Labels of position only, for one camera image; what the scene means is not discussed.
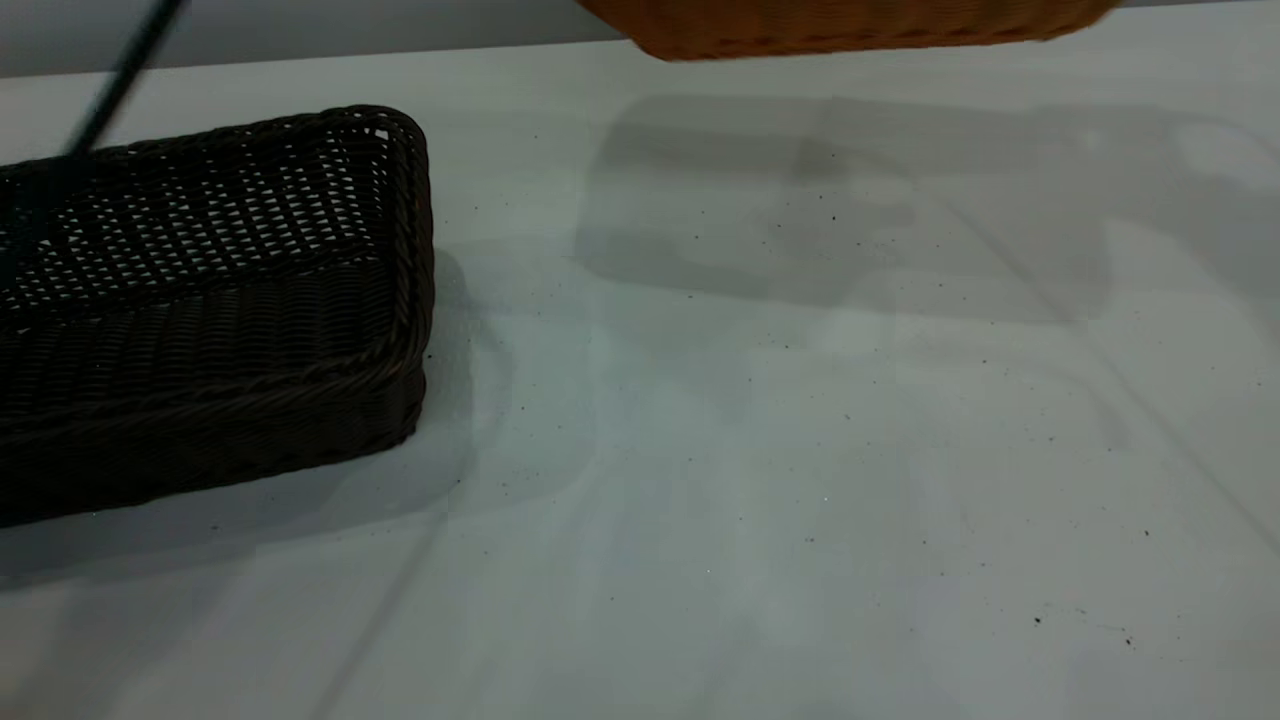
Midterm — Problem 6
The orange wicker basket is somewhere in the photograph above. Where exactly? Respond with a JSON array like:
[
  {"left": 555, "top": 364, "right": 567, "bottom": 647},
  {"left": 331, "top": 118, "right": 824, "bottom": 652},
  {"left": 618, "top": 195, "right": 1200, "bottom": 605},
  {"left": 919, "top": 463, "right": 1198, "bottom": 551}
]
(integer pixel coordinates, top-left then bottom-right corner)
[{"left": 575, "top": 0, "right": 1126, "bottom": 63}]

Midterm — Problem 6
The black wicker basket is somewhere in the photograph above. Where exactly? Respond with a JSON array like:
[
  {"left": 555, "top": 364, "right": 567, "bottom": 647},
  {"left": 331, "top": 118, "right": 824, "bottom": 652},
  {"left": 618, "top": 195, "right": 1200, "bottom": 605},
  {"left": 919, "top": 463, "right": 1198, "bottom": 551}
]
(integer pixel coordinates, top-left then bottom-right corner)
[{"left": 0, "top": 104, "right": 436, "bottom": 528}]

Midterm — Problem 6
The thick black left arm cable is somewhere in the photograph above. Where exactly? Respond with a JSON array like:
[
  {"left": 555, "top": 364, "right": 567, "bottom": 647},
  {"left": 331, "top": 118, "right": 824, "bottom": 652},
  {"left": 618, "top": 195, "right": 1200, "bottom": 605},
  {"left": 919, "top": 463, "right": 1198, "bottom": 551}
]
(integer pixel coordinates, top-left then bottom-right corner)
[{"left": 62, "top": 0, "right": 191, "bottom": 161}]

